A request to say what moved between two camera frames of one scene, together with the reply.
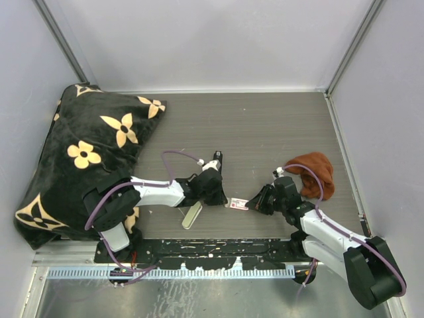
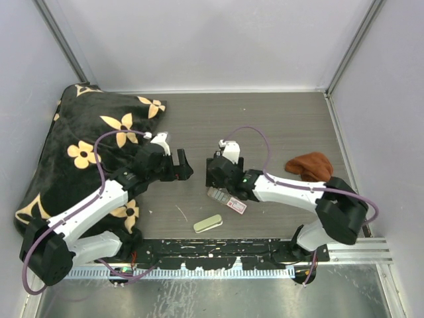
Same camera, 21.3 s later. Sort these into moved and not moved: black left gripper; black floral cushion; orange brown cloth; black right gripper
Moved: black right gripper; black left gripper
Not moved: orange brown cloth; black floral cushion
